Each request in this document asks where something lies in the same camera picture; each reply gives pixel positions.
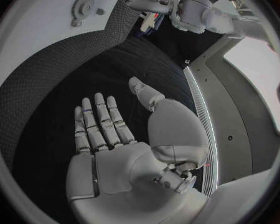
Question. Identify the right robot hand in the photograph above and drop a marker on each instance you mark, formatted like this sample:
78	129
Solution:
121	171

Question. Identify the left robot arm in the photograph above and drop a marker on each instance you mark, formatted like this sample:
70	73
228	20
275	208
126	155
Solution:
224	20

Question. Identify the white task board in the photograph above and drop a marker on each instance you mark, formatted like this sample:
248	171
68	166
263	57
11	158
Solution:
44	22

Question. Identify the grey peg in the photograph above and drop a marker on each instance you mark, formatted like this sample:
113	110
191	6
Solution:
100	11

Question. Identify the large grey gear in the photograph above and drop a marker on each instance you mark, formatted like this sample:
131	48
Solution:
85	7

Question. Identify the small grey gear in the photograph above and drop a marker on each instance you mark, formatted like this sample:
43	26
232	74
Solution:
76	23

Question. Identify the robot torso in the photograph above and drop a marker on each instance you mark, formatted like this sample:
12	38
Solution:
233	104

